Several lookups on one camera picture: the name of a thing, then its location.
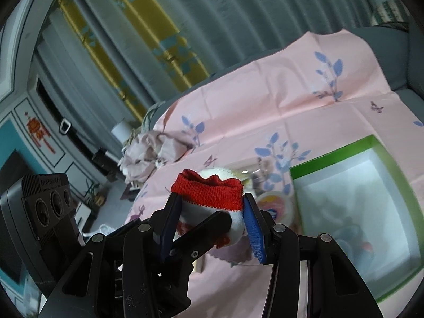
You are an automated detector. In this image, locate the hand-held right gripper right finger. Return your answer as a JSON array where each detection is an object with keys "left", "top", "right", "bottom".
[{"left": 243, "top": 195, "right": 385, "bottom": 318}]

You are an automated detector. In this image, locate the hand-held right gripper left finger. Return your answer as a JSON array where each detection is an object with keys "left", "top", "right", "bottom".
[{"left": 40, "top": 194, "right": 193, "bottom": 318}]

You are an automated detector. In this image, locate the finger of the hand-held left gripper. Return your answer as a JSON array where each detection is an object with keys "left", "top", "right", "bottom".
[{"left": 167, "top": 210, "right": 234, "bottom": 266}]

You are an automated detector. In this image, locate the white sock with red cuff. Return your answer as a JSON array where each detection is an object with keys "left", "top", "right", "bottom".
[{"left": 170, "top": 169, "right": 248, "bottom": 250}]

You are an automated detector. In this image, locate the green cardboard box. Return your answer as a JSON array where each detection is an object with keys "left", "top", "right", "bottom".
[{"left": 289, "top": 134, "right": 424, "bottom": 304}]

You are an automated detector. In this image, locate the white bottle with colourful label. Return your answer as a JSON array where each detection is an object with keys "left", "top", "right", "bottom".
[{"left": 257, "top": 190, "right": 296, "bottom": 231}]

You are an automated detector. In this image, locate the crumpled mauve cloth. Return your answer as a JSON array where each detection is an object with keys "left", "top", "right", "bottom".
[{"left": 118, "top": 129, "right": 199, "bottom": 185}]

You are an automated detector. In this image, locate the pink printed bedsheet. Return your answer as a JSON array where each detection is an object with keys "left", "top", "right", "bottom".
[{"left": 124, "top": 30, "right": 424, "bottom": 305}]

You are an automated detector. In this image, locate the grey and yellow curtain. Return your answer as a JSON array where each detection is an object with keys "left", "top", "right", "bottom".
[{"left": 33, "top": 0, "right": 408, "bottom": 133}]

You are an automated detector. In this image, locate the striped cushion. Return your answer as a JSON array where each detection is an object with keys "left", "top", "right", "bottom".
[{"left": 371, "top": 0, "right": 412, "bottom": 32}]

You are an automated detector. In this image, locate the red wall decoration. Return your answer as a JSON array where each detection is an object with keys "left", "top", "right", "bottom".
[{"left": 24, "top": 109, "right": 58, "bottom": 155}]

